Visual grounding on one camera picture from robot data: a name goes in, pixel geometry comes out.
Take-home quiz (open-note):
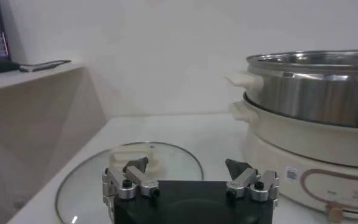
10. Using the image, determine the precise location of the cream electric cooker base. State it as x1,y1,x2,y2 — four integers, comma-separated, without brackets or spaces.
228,99,358,222

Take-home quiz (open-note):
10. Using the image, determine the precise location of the stainless steel steamer basket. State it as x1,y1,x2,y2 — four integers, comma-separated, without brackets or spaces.
225,49,358,129

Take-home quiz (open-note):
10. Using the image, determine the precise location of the white side desk with mouse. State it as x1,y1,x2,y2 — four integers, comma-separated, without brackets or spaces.
0,61,87,92

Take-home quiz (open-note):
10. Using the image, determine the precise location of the silver black-tipped left gripper left finger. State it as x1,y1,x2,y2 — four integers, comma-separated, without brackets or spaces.
102,156,161,214

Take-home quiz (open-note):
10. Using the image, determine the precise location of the round glass pot lid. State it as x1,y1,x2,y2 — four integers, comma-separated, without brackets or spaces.
54,141,205,224

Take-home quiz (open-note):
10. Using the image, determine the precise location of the silver black-tipped left gripper right finger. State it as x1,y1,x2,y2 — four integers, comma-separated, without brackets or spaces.
224,158,280,208

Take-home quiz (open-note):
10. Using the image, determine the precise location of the grey usb adapter with cable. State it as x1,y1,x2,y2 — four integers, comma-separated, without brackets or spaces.
18,59,72,74

